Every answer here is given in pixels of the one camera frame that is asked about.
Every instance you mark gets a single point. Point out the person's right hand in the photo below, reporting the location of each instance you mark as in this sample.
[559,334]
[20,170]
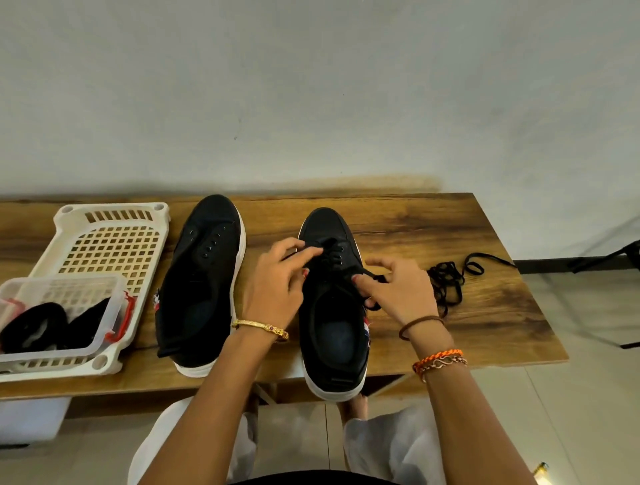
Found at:
[405,295]

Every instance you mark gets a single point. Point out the person's left hand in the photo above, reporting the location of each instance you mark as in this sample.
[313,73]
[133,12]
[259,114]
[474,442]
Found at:
[272,290]

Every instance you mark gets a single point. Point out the black sneaker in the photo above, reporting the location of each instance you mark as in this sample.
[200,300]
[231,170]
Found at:
[195,300]
[335,345]

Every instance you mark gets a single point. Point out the person's left forearm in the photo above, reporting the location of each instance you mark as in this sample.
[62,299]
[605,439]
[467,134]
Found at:
[205,415]

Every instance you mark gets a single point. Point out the person's right forearm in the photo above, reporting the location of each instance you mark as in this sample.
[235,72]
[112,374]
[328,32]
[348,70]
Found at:
[470,425]

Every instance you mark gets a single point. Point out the person's black shirt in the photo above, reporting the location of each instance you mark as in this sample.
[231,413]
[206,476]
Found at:
[315,478]

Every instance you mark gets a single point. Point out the white plastic lattice basket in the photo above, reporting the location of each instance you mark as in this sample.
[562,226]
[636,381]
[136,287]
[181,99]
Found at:
[110,250]

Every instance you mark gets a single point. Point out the black rolled band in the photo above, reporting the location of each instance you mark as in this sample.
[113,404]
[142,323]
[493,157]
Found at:
[88,325]
[30,335]

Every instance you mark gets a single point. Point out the black tripod stand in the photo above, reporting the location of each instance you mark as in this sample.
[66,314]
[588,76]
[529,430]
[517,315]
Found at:
[620,255]

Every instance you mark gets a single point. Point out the white box under table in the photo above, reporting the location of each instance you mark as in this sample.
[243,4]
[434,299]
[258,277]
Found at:
[30,420]

